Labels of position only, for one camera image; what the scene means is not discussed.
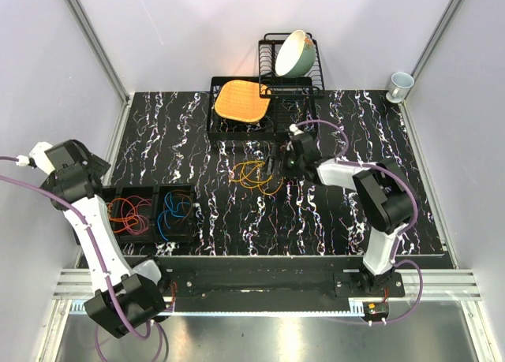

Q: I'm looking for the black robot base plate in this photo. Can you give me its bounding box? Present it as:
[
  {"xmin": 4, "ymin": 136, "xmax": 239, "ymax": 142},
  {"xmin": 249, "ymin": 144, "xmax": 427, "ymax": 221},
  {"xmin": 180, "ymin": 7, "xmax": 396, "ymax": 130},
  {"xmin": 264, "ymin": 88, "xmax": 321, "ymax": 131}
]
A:
[{"xmin": 160, "ymin": 256, "xmax": 406, "ymax": 299}]

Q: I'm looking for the black sorting bin right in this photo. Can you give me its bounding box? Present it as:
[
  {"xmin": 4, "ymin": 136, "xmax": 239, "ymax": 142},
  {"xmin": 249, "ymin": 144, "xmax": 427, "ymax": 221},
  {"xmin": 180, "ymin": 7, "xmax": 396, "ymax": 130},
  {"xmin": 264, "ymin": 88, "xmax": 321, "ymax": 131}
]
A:
[{"xmin": 154, "ymin": 184, "xmax": 196, "ymax": 244}]

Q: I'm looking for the brown cable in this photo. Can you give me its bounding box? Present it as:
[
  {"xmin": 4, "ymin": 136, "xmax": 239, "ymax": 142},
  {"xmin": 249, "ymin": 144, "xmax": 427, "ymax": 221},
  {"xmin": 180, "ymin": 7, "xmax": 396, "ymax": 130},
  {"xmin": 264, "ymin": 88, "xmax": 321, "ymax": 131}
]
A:
[{"xmin": 163, "ymin": 194, "xmax": 194, "ymax": 231}]

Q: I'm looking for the green white bowl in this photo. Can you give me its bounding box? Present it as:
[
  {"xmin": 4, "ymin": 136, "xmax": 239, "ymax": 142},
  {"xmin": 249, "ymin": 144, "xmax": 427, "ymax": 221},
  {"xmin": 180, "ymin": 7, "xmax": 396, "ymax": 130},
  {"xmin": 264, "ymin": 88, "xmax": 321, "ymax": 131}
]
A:
[{"xmin": 275, "ymin": 30, "xmax": 316, "ymax": 78}]

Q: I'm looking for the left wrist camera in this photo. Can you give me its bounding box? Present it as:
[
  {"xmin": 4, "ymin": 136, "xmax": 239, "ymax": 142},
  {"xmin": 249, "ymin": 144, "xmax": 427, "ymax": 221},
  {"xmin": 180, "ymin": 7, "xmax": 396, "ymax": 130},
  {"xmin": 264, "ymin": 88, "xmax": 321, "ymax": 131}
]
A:
[{"xmin": 16, "ymin": 141, "xmax": 55, "ymax": 175}]

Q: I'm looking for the black sorting bin left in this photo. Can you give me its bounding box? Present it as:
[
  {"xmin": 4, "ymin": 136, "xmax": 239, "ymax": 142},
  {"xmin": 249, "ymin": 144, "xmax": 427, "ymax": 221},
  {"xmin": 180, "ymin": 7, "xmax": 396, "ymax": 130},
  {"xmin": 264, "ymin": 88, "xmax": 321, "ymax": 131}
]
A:
[{"xmin": 99, "ymin": 186, "xmax": 118, "ymax": 231}]

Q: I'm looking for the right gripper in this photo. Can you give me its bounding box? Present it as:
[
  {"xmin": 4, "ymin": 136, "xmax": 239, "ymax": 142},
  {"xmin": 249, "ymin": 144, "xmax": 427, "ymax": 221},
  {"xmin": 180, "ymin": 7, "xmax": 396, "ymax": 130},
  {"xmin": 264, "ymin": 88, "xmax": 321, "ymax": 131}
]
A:
[{"xmin": 260, "ymin": 144, "xmax": 305, "ymax": 181}]

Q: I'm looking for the black dish rack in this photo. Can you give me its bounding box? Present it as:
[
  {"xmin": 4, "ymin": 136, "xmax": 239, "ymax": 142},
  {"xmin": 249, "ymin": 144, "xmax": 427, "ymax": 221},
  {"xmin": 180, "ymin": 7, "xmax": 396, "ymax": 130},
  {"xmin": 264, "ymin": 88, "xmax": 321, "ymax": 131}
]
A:
[{"xmin": 207, "ymin": 33, "xmax": 324, "ymax": 142}]

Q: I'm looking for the yellow cable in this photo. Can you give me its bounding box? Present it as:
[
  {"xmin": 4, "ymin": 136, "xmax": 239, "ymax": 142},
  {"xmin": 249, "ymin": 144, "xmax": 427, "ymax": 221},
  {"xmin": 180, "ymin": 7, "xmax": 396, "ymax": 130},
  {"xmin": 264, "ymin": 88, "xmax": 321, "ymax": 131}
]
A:
[{"xmin": 230, "ymin": 160, "xmax": 284, "ymax": 196}]

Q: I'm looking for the pink cable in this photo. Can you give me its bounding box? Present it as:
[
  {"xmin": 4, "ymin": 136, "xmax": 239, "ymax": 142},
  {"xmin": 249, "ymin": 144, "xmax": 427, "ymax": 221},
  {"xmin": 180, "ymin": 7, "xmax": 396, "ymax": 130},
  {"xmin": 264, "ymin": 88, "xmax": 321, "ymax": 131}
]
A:
[{"xmin": 118, "ymin": 196, "xmax": 153, "ymax": 236}]

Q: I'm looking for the white mug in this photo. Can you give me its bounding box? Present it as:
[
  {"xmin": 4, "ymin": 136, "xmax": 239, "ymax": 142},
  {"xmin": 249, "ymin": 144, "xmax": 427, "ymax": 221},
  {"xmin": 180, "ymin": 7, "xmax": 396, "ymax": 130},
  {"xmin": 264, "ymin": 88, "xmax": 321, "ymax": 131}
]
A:
[{"xmin": 386, "ymin": 72, "xmax": 415, "ymax": 103}]

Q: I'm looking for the blue cable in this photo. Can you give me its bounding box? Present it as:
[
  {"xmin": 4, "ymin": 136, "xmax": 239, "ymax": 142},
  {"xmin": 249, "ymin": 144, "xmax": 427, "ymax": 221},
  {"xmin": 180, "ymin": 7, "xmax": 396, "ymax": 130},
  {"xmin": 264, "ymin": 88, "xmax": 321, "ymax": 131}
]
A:
[{"xmin": 156, "ymin": 191, "xmax": 193, "ymax": 243}]

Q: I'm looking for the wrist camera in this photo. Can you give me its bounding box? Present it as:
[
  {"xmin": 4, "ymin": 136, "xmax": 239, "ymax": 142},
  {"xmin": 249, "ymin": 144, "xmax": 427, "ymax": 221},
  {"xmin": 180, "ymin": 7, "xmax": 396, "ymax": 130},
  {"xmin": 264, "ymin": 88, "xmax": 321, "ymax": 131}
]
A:
[
  {"xmin": 16, "ymin": 141, "xmax": 55, "ymax": 175},
  {"xmin": 289, "ymin": 124, "xmax": 310, "ymax": 141}
]

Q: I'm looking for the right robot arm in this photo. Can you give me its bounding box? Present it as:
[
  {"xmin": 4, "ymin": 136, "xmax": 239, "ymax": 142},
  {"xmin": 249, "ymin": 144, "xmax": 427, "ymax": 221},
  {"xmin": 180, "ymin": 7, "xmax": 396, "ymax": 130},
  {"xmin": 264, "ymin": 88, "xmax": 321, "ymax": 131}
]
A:
[{"xmin": 266, "ymin": 131, "xmax": 418, "ymax": 297}]

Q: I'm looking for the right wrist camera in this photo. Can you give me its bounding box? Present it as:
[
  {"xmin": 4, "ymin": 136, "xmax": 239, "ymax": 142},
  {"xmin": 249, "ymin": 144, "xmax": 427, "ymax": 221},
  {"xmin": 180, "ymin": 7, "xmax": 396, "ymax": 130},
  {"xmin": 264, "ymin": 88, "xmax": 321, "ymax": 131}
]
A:
[{"xmin": 289, "ymin": 124, "xmax": 310, "ymax": 141}]

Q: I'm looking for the black sorting bin middle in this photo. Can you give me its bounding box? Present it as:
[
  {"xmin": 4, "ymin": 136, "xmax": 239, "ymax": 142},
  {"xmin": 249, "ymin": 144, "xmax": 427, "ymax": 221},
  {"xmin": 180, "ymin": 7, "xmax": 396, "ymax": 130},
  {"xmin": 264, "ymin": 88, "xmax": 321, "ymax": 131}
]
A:
[{"xmin": 111, "ymin": 186, "xmax": 155, "ymax": 244}]

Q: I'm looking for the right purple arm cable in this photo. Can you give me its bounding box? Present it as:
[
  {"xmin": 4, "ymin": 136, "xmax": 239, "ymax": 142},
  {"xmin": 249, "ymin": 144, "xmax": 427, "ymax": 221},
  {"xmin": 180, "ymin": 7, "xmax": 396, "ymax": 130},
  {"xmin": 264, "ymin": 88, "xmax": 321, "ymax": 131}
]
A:
[{"xmin": 291, "ymin": 119, "xmax": 424, "ymax": 324}]

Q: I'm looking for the black sorting bin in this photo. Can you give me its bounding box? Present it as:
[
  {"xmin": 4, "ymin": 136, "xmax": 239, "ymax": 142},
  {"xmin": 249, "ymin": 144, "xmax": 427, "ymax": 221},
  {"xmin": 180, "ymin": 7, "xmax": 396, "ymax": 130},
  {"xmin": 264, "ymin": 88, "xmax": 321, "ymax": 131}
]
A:
[
  {"xmin": 99, "ymin": 186, "xmax": 118, "ymax": 231},
  {"xmin": 154, "ymin": 184, "xmax": 196, "ymax": 244},
  {"xmin": 111, "ymin": 186, "xmax": 155, "ymax": 244}
]

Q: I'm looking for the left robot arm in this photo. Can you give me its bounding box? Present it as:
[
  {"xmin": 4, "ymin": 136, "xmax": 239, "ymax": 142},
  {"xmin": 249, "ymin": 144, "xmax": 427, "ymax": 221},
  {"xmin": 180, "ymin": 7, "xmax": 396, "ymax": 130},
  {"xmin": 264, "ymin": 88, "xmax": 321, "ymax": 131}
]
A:
[{"xmin": 36, "ymin": 140, "xmax": 170, "ymax": 338}]

